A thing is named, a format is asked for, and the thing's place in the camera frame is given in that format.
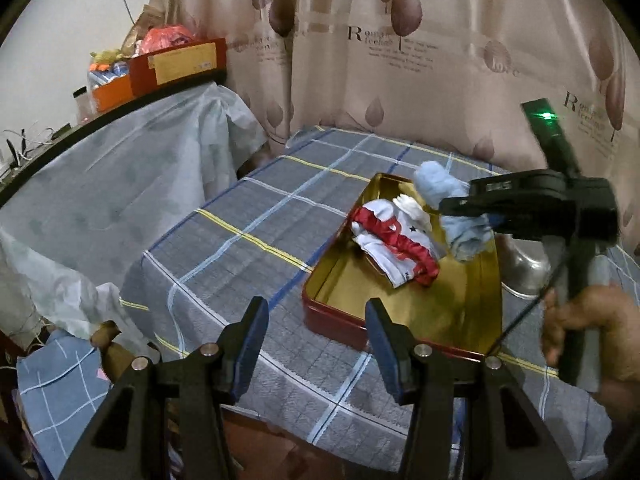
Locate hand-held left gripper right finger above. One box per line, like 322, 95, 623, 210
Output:
364, 298, 576, 480

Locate pale patterned cover sheet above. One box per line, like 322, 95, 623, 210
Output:
0, 82, 270, 348

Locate orange plastic bag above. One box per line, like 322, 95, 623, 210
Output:
137, 24, 202, 56

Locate red cardboard box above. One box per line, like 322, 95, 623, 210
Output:
129, 37, 228, 97

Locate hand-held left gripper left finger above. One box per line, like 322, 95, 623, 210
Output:
57, 296, 271, 480

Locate black shelf board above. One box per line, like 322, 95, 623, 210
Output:
0, 71, 229, 207

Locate metal bowl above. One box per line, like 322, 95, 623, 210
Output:
499, 234, 555, 302

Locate brown wooden object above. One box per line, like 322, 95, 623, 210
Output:
91, 320, 162, 387

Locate red and white cloth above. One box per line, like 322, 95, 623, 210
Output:
350, 195, 442, 289

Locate brown paper bag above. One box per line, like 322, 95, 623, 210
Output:
122, 5, 167, 56

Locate orange cardboard box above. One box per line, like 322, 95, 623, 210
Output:
90, 74, 134, 113

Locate person's right hand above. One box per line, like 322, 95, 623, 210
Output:
542, 284, 640, 397

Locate thin black cable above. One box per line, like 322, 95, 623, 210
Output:
499, 252, 568, 348

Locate light blue cloth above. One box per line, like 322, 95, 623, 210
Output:
413, 161, 497, 262

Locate clear plastic jar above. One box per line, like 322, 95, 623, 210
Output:
72, 87, 94, 124

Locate blue checked cloth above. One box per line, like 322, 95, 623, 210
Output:
15, 330, 114, 480

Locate small plush toy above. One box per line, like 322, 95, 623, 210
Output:
90, 49, 126, 67

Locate person's right forearm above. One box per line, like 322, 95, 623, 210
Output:
592, 377, 640, 466

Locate tangled white cables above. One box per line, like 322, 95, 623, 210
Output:
0, 122, 72, 173

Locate beige leaf print curtain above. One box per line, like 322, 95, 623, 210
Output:
150, 0, 640, 181

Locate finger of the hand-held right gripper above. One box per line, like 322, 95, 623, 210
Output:
487, 212, 563, 242
438, 170, 568, 218

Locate red tin box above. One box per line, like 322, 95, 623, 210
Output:
301, 172, 503, 361

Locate blue and white packets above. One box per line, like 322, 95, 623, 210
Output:
89, 62, 132, 86

